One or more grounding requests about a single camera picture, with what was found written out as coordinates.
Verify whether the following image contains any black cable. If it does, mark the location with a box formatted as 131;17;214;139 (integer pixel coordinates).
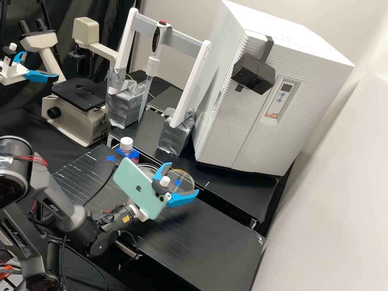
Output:
82;163;119;208

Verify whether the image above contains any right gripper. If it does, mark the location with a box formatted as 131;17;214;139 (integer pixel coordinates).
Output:
128;162;200;222

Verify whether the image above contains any pipette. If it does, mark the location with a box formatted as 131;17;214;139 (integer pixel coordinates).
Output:
138;19;168;123

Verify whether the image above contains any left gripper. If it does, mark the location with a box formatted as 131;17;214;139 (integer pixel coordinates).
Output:
0;51;60;86

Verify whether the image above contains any small bottle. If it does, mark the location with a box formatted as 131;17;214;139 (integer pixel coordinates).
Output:
119;137;137;159

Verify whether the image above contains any incubator door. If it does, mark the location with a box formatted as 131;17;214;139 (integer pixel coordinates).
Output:
193;29;307;176

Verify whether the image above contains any blue bottle holder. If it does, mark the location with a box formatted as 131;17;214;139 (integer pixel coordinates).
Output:
115;146;140;165

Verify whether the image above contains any right wrist camera phone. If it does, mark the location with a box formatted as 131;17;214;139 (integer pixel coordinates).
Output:
112;157;172;221

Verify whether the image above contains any black platform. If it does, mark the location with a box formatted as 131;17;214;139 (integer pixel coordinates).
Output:
128;70;183;113
52;143;267;291
138;145;295;238
106;108;198;159

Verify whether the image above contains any petri dish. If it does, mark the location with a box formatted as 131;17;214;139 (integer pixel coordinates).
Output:
166;169;195;196
138;163;160;180

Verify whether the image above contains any white incubator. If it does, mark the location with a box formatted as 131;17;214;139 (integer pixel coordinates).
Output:
193;0;356;177

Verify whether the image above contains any white pipette stand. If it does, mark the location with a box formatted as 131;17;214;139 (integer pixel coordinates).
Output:
105;7;212;157

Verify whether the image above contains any cream microscope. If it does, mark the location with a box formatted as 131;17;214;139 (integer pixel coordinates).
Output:
19;17;119;148

